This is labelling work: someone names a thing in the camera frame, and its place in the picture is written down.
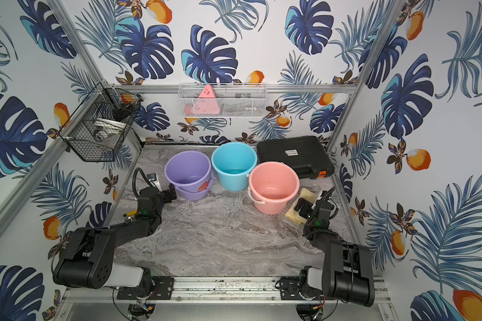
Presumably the yellow cleaning cloth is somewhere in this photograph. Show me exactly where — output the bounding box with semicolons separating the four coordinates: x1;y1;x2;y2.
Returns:
285;188;318;225

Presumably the purple plastic bucket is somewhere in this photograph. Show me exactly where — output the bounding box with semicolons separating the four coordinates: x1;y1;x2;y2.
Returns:
164;151;214;201

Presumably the pink plastic bucket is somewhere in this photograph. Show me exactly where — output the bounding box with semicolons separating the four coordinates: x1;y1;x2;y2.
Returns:
247;162;300;215

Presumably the teal plastic bucket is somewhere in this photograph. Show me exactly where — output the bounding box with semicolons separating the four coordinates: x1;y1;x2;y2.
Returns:
211;143;258;191

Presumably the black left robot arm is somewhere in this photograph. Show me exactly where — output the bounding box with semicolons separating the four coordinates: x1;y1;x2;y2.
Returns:
52;168;177;289

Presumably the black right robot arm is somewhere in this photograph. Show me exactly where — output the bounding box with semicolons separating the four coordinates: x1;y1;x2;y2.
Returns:
298;196;376;307

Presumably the black plastic tool case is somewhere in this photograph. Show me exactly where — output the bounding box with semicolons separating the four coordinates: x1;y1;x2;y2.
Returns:
256;136;335;179

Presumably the pink triangular item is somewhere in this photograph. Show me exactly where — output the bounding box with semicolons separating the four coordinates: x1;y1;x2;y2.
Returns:
190;84;221;116

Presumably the black wire basket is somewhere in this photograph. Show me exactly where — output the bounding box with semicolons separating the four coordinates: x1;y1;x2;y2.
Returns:
58;83;143;163

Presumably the clear wall shelf basket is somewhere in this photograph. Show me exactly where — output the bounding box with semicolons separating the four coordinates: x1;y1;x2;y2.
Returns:
178;83;268;118

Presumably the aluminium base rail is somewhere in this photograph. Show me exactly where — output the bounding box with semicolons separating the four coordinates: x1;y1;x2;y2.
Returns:
62;275;392;304

